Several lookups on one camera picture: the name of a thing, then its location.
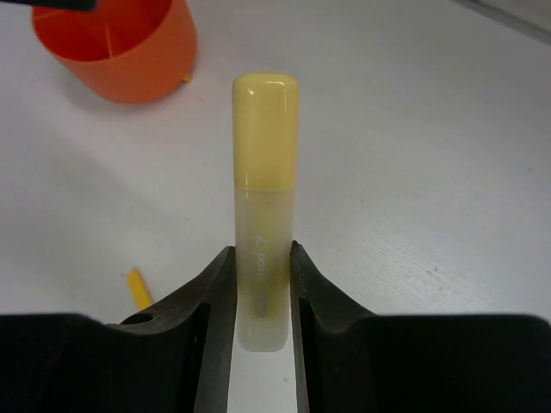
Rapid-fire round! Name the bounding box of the yellow utility knife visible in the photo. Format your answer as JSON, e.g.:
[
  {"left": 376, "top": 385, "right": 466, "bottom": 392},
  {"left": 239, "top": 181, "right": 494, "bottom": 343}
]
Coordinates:
[{"left": 126, "top": 268, "right": 152, "bottom": 311}]

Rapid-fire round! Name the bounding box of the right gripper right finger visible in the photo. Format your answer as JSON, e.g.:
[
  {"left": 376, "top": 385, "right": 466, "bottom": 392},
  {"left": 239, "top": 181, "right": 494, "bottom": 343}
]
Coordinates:
[{"left": 290, "top": 243, "right": 550, "bottom": 412}]

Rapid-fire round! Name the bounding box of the yellow capped marker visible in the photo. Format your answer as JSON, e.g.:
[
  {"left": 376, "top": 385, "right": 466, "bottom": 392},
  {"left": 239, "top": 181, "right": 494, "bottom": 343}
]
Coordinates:
[{"left": 232, "top": 72, "right": 299, "bottom": 352}]

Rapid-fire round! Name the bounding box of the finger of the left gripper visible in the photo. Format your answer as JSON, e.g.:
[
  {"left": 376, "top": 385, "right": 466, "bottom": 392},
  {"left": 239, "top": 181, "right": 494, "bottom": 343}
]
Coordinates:
[{"left": 12, "top": 0, "right": 96, "bottom": 12}]

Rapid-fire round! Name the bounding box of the orange round divided container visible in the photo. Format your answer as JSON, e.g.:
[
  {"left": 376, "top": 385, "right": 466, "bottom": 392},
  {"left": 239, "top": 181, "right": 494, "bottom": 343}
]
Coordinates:
[{"left": 32, "top": 0, "right": 197, "bottom": 104}]

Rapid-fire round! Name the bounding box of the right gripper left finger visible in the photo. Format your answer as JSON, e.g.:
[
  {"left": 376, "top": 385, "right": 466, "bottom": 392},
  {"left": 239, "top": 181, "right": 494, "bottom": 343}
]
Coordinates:
[{"left": 1, "top": 247, "right": 237, "bottom": 412}]

